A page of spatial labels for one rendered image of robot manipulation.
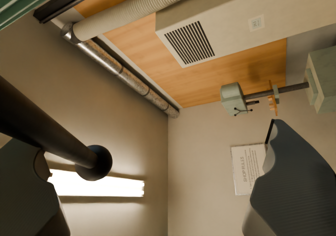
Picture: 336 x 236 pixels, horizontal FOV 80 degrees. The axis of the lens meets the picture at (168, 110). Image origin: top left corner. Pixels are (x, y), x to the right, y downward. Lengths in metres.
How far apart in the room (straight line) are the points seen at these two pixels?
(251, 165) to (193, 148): 0.86
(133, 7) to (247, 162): 2.28
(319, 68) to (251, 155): 1.32
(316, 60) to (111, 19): 1.85
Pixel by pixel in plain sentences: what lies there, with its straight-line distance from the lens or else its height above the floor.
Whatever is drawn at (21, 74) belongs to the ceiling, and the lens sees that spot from 1.83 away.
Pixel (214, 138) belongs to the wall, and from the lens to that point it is 3.12.
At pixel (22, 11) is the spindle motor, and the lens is 0.20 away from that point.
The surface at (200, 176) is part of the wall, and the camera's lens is 3.09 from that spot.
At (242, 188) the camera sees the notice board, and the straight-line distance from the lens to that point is 2.94.
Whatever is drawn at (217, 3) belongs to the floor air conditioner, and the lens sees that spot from 1.52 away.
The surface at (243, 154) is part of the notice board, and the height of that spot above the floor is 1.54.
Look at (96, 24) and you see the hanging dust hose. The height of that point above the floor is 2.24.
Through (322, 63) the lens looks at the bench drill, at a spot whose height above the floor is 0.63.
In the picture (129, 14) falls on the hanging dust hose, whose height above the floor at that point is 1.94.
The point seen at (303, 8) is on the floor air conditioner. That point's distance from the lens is 1.72.
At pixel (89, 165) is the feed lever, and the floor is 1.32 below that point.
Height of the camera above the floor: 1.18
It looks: 25 degrees up
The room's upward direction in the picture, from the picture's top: 102 degrees counter-clockwise
